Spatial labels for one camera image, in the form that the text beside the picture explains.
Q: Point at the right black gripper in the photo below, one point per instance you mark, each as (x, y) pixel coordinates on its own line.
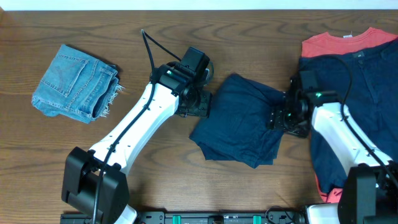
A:
(275, 120)

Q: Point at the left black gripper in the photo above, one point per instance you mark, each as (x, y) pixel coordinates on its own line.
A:
(203, 108)

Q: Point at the navy blue shorts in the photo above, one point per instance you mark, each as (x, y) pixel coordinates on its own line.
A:
(236, 129)

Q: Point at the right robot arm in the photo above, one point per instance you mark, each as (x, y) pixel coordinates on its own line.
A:
(370, 191)

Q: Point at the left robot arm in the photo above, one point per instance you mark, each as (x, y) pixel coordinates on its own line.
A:
(95, 181)

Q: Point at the red t-shirt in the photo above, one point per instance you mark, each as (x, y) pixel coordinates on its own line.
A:
(326, 44)

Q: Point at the dark navy pants pile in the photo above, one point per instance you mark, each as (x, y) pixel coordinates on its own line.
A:
(368, 78)

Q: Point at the folded light blue jeans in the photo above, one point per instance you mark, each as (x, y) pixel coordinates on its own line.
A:
(77, 85)

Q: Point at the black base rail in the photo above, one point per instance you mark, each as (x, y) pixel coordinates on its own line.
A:
(273, 215)

